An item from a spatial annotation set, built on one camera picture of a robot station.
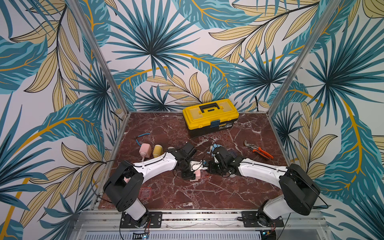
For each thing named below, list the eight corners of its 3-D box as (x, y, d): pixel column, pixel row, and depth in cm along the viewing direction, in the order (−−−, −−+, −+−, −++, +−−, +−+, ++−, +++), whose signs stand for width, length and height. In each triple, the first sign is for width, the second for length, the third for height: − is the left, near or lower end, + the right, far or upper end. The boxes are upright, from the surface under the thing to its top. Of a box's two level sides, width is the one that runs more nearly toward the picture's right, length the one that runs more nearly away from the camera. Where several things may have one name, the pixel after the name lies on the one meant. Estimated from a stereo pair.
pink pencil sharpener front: (141, 159, 96) (138, 153, 91) (143, 148, 101) (141, 143, 95) (152, 159, 96) (149, 153, 91) (154, 148, 101) (152, 143, 95)
